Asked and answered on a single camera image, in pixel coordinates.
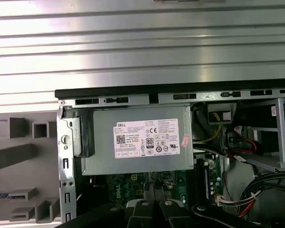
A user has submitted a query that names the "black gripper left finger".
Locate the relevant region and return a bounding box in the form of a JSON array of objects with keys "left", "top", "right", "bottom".
[{"left": 60, "top": 199, "right": 166, "bottom": 228}]

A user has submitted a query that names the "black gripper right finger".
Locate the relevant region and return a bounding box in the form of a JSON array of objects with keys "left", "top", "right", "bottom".
[{"left": 159, "top": 199, "right": 261, "bottom": 228}]

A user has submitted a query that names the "green motherboard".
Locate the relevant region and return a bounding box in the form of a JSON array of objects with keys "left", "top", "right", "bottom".
[{"left": 89, "top": 152, "right": 224, "bottom": 214}]

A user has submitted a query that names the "black RAM slot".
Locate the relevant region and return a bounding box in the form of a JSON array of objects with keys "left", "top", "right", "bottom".
[
  {"left": 203, "top": 154, "right": 211, "bottom": 201},
  {"left": 194, "top": 155, "right": 204, "bottom": 206}
]

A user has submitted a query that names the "grey power supply unit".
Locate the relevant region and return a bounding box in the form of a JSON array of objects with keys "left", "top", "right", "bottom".
[{"left": 82, "top": 105, "right": 195, "bottom": 177}]

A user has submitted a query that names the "black desktop PC case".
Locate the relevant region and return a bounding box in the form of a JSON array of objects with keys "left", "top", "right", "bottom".
[{"left": 54, "top": 82, "right": 285, "bottom": 228}]

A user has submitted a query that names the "grey parts rack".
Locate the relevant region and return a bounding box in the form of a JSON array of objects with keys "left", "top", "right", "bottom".
[{"left": 0, "top": 111, "right": 62, "bottom": 225}]

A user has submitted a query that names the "silver disk bay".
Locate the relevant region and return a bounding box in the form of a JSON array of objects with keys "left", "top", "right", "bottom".
[{"left": 249, "top": 97, "right": 285, "bottom": 172}]

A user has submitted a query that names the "RAM stick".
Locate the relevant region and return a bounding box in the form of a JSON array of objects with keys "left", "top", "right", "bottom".
[{"left": 0, "top": 193, "right": 27, "bottom": 200}]

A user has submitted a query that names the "yellow wire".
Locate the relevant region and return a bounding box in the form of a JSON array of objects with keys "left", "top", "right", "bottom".
[{"left": 194, "top": 111, "right": 223, "bottom": 144}]

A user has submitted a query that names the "black wire bundle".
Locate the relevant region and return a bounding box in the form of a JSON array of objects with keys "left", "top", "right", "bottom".
[{"left": 239, "top": 171, "right": 285, "bottom": 214}]

